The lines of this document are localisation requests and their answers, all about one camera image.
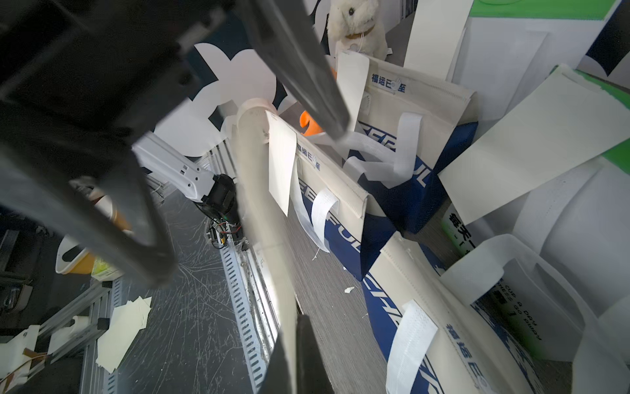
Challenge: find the green white middle bag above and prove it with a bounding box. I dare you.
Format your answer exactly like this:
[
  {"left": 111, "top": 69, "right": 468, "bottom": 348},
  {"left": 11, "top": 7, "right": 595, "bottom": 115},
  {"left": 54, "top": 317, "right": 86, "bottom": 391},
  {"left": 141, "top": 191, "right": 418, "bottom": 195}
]
[{"left": 437, "top": 63, "right": 630, "bottom": 394}]

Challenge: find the blue white bag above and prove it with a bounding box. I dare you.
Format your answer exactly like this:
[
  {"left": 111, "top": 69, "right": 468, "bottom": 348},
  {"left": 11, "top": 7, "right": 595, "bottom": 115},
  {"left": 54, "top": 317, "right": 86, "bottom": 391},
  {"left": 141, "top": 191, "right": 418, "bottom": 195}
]
[
  {"left": 267, "top": 113, "right": 543, "bottom": 393},
  {"left": 344, "top": 55, "right": 478, "bottom": 233}
]

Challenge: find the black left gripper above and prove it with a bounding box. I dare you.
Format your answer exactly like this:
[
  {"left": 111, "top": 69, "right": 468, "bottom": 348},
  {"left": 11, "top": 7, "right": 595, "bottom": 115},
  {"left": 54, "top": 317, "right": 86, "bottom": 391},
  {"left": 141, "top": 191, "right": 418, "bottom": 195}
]
[{"left": 1, "top": 1, "right": 239, "bottom": 287}]

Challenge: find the white plush rabbit toy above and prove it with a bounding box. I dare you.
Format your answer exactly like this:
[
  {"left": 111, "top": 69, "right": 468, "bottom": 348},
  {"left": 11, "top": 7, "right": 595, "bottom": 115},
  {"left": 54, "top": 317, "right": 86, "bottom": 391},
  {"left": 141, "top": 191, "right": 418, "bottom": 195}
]
[{"left": 327, "top": 0, "right": 388, "bottom": 60}]

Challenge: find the blue white front left bag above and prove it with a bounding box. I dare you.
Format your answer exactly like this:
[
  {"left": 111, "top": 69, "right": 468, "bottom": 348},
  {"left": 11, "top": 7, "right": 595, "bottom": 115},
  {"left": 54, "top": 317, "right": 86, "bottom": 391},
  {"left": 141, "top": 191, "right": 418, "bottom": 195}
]
[{"left": 344, "top": 55, "right": 478, "bottom": 233}]

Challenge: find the yellow white floor bin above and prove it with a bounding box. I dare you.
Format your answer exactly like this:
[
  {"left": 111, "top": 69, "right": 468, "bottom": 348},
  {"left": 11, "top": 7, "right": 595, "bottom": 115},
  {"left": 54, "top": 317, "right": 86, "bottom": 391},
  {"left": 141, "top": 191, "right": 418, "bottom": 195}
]
[{"left": 55, "top": 196, "right": 134, "bottom": 276}]

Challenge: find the green white bag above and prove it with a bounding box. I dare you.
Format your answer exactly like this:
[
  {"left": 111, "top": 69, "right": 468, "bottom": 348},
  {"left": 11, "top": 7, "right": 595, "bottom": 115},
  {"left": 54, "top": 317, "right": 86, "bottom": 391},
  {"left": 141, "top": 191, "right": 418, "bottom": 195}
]
[
  {"left": 404, "top": 1, "right": 619, "bottom": 121},
  {"left": 437, "top": 63, "right": 630, "bottom": 394}
]

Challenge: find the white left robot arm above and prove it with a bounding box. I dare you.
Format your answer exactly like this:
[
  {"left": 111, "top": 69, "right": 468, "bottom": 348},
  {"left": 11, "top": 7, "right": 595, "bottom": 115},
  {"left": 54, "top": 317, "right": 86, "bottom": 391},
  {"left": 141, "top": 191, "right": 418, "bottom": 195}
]
[{"left": 1, "top": 1, "right": 349, "bottom": 286}]

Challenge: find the white receipt on left bag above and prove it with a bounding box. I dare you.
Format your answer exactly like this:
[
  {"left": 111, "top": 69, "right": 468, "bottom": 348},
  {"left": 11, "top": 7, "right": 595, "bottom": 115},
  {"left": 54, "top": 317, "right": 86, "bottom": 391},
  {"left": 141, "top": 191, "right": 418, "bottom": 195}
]
[{"left": 336, "top": 51, "right": 370, "bottom": 131}]

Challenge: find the blue white front right bag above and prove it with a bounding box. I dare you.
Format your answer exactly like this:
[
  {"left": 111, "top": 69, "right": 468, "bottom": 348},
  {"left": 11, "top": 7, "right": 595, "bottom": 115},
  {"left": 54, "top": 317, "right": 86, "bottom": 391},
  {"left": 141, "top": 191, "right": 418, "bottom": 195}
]
[{"left": 267, "top": 113, "right": 543, "bottom": 393}]

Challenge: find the green tissue box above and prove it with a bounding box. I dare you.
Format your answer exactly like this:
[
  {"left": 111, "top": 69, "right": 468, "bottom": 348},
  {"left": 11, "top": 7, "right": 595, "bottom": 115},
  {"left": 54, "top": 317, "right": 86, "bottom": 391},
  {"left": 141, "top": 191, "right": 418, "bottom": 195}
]
[{"left": 91, "top": 258, "right": 124, "bottom": 282}]

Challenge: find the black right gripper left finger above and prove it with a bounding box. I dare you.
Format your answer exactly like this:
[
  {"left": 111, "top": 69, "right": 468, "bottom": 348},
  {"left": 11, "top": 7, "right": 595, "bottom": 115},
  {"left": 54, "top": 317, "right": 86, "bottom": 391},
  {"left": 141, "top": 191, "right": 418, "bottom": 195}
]
[{"left": 258, "top": 334, "right": 293, "bottom": 394}]

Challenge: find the orange plush monster toy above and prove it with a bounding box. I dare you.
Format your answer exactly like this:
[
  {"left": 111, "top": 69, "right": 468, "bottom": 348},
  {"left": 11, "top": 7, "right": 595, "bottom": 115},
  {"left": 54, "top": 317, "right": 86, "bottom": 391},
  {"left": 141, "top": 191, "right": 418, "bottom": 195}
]
[{"left": 300, "top": 111, "right": 324, "bottom": 136}]

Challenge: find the green white back left bag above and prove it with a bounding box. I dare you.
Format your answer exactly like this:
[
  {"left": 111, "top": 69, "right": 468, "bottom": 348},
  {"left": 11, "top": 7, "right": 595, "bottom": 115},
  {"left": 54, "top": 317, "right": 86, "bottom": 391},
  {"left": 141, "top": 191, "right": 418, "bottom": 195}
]
[{"left": 404, "top": 1, "right": 619, "bottom": 121}]

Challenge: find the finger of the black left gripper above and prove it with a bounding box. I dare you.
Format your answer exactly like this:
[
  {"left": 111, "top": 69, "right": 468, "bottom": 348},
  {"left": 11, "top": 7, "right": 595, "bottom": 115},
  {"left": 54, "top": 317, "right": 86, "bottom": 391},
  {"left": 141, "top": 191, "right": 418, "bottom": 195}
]
[{"left": 236, "top": 1, "right": 350, "bottom": 141}]

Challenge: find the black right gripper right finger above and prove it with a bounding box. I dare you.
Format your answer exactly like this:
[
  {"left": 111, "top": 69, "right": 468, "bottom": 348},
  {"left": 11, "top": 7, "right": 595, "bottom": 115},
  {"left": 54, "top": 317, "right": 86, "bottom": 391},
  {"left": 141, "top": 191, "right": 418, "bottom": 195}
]
[{"left": 296, "top": 315, "right": 335, "bottom": 394}]

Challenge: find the white paper receipt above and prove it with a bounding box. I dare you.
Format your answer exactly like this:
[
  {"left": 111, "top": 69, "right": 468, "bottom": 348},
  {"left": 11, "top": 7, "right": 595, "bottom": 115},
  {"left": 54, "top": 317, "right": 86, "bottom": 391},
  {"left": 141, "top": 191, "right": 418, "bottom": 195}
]
[{"left": 232, "top": 98, "right": 297, "bottom": 349}]

